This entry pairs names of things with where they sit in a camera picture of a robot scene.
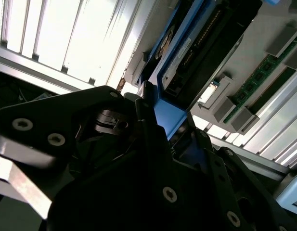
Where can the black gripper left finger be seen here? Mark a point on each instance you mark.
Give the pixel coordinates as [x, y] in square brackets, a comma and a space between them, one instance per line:
[42, 115]

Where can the hard disk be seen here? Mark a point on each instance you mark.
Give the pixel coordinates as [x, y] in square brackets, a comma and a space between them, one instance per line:
[172, 115]

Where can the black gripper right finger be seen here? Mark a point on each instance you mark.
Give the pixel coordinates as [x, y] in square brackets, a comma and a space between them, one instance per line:
[220, 163]

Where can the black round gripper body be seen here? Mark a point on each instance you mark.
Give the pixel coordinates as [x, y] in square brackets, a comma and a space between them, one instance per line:
[129, 192]

